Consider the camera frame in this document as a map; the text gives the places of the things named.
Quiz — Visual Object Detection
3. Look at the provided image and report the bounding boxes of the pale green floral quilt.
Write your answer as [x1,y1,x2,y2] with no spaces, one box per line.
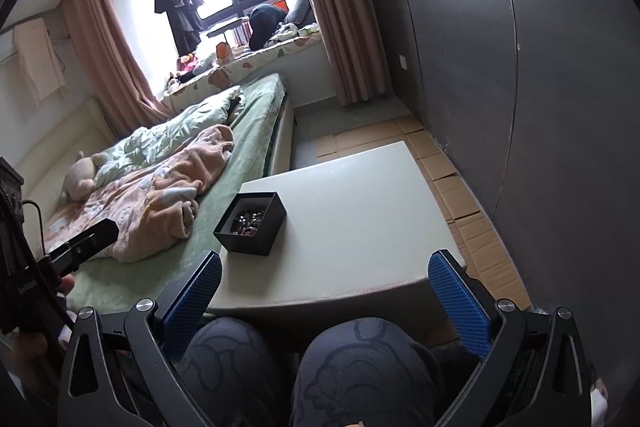
[92,86,246,188]

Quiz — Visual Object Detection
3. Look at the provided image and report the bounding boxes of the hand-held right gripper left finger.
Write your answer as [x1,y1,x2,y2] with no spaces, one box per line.
[57,249,223,427]

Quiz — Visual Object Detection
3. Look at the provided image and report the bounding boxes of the beige plush toy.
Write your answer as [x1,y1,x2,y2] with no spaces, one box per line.
[60,151,108,202]

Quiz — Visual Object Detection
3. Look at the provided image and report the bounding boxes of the floral window seat cushion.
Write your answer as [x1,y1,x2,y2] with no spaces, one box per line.
[162,24,326,112]

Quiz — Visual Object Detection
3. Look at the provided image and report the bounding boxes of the person's left hand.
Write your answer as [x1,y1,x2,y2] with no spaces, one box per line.
[0,274,77,373]

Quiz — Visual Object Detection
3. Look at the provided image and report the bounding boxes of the brown bead bracelet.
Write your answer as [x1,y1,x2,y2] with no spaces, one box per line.
[231,206,266,236]

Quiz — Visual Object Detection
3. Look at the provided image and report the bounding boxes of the grey pillow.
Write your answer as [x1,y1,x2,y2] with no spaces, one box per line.
[285,0,313,25]

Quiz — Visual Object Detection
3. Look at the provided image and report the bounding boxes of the flattened cardboard sheets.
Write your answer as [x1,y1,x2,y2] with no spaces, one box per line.
[315,114,533,308]

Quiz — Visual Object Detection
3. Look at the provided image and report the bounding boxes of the black cable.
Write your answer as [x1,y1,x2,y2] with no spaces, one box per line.
[22,201,76,328]

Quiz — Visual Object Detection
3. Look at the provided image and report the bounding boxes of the person's left leg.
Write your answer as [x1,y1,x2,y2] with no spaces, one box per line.
[175,317,301,427]

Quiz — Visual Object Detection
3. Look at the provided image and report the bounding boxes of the peach fleece blanket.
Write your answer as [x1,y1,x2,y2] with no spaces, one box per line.
[42,124,236,263]

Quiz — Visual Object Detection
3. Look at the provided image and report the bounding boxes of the cream headboard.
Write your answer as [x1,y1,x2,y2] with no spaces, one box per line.
[20,97,118,202]

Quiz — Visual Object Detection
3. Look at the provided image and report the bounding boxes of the bed with green sheet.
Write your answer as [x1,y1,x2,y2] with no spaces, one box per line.
[22,74,296,313]

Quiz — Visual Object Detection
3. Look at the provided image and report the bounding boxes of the person's leg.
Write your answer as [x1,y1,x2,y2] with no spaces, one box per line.
[290,317,446,427]
[175,317,301,427]

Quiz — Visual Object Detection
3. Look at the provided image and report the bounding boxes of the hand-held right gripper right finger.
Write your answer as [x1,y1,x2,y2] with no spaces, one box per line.
[427,249,593,427]

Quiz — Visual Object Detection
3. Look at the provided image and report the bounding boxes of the black jewelry box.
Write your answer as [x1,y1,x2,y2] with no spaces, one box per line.
[213,192,287,257]

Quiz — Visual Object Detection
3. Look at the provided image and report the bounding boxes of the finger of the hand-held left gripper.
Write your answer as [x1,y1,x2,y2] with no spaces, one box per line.
[39,218,121,278]

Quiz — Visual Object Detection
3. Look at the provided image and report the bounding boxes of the cream hanging towel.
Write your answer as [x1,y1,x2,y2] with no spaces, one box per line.
[12,18,68,102]

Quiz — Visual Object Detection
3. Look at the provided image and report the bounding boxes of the person's right leg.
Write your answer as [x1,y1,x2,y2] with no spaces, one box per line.
[290,317,446,427]

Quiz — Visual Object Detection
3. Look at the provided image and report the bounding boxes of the pink curtain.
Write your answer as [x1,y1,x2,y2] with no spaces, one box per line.
[60,0,173,140]
[277,0,393,108]

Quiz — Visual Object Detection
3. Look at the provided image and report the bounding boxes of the dark bag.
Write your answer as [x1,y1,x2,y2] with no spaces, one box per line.
[248,3,287,50]

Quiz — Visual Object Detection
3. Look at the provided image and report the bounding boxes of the white low table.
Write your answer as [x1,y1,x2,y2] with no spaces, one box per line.
[205,141,469,348]

